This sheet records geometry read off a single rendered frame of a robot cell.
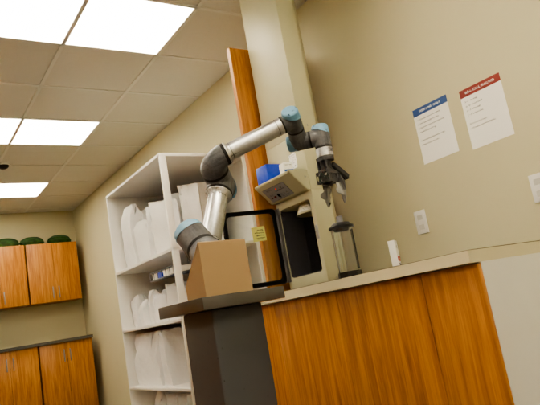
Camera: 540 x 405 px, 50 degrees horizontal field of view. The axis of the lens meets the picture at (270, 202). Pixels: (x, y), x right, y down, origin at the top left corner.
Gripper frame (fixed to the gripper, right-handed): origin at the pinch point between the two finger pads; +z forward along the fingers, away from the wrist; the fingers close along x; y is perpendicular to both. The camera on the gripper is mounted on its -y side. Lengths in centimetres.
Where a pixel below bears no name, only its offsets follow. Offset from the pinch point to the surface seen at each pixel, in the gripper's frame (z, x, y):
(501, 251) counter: 35, 71, 21
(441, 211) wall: 9, 23, -50
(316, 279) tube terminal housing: 29.0, -34.8, -21.3
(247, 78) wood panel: -89, -62, -28
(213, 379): 59, -9, 78
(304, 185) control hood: -16.2, -26.8, -15.6
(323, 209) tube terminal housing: -3.7, -24.6, -23.9
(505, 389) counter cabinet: 74, 67, 34
